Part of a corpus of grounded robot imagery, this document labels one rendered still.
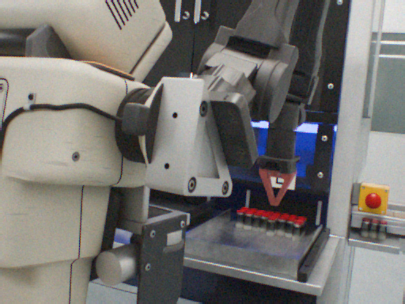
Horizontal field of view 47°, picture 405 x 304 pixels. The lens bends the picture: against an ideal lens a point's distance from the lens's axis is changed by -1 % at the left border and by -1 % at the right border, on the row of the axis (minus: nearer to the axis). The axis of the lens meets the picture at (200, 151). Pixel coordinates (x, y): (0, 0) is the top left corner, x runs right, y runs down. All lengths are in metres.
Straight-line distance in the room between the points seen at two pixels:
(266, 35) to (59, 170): 0.29
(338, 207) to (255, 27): 0.80
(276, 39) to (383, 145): 5.34
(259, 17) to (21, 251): 0.38
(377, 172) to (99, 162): 5.51
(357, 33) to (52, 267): 0.98
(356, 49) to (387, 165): 4.66
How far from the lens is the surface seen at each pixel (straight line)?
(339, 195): 1.31
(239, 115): 0.46
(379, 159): 5.90
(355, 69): 1.29
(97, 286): 1.65
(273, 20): 0.59
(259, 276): 0.97
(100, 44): 0.55
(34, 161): 0.48
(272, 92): 0.56
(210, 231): 1.20
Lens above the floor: 1.20
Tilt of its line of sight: 6 degrees down
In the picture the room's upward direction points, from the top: 5 degrees clockwise
